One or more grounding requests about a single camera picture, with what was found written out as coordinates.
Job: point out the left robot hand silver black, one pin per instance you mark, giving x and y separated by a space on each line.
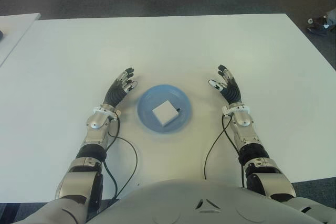
115 95

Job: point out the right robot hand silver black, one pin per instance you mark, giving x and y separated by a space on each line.
232 91

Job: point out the white charger block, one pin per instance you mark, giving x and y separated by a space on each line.
165 112

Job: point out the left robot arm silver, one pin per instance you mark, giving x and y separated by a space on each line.
89 150

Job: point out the right robot arm silver black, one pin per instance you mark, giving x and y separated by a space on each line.
252 142

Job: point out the blue round plate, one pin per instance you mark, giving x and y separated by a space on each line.
147 119

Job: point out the black sneaker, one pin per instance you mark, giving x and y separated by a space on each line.
316 26

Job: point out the white side table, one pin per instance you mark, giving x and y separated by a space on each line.
13 31

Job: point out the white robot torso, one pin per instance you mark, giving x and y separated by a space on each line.
183 203

